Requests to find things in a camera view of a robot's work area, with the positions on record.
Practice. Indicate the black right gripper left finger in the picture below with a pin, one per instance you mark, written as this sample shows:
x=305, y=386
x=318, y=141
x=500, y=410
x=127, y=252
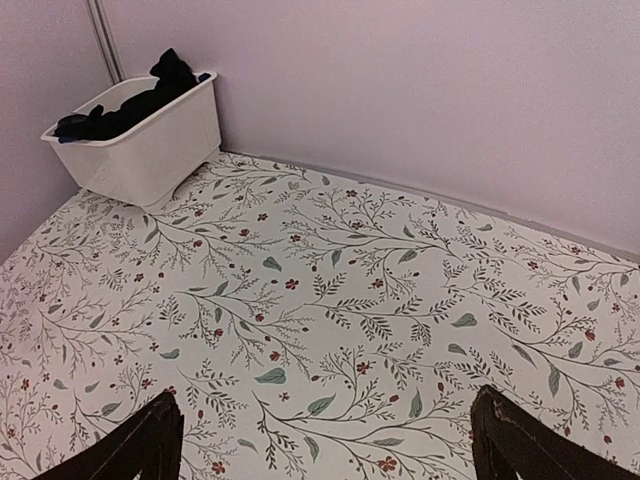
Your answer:
x=146, y=446

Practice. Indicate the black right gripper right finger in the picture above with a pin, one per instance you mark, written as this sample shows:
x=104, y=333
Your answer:
x=509, y=443

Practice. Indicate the black t-shirt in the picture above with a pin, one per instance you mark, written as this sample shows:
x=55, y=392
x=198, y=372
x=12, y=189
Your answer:
x=174, y=78

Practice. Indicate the floral tablecloth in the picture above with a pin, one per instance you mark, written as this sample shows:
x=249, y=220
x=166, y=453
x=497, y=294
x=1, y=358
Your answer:
x=309, y=327

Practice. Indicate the left aluminium frame post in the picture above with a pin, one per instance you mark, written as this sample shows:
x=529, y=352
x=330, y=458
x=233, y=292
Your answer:
x=105, y=39

